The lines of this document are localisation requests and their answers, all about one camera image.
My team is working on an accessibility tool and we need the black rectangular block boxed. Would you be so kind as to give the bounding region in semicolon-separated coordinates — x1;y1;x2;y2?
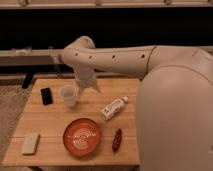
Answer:
41;88;53;105

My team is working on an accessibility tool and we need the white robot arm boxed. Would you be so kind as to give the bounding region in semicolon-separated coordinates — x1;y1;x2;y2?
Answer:
61;36;213;171

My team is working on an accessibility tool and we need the wooden table board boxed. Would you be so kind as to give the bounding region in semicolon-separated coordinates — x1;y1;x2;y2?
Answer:
3;79;139;167

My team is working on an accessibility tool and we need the white squeeze bottle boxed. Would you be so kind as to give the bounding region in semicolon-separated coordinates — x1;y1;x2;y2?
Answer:
101;96;129;121

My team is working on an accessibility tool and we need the orange ribbed bowl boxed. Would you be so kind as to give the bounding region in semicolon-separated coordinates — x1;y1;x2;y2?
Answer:
63;118;101;157

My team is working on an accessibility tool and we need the dark red chili pepper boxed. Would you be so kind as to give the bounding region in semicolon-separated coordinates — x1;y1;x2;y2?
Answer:
112;129;122;152

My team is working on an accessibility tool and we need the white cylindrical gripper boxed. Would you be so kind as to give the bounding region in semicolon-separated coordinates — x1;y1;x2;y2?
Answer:
74;68;101;94

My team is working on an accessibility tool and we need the translucent plastic cup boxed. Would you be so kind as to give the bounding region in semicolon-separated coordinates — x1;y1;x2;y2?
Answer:
60;85;78;107

